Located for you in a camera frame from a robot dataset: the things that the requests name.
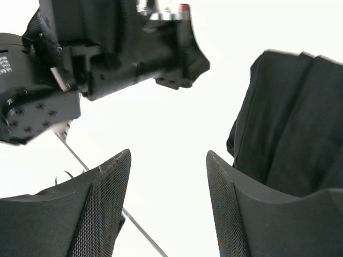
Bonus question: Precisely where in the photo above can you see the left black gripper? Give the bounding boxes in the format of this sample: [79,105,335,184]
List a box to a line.
[23,1,210,101]

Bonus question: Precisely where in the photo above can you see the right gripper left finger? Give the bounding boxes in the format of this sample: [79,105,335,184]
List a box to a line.
[1,149,131,257]

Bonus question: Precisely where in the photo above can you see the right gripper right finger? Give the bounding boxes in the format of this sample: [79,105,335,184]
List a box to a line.
[206,151,342,257]

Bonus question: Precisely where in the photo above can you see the black pleated skirt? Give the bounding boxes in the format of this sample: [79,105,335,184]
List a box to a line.
[227,51,342,197]

